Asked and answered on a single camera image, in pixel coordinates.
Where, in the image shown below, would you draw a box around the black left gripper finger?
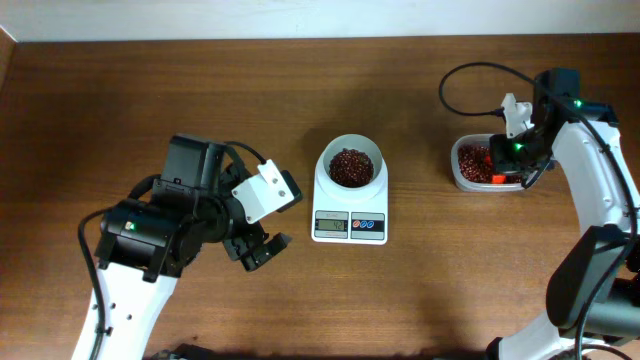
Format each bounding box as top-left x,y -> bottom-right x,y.
241,233 -> 293,272
223,234 -> 266,261

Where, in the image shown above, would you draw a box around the orange measuring scoop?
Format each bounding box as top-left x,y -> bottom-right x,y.
484,155 -> 507,185

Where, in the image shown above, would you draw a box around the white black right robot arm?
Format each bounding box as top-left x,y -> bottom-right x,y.
486,68 -> 639,359

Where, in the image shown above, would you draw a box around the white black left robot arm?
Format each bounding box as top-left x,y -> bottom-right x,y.
73,134 -> 302,359

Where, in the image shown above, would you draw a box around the clear plastic food container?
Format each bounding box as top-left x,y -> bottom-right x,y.
451,134 -> 524,193

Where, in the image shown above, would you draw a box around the white plastic bowl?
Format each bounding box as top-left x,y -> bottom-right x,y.
319,134 -> 387,190

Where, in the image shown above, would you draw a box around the white digital kitchen scale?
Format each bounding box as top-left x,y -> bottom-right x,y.
311,149 -> 390,246

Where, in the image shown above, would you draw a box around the red adzuki beans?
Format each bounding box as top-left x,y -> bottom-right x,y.
457,145 -> 522,185

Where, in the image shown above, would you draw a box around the red beans in bowl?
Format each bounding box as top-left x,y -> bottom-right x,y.
329,148 -> 374,188

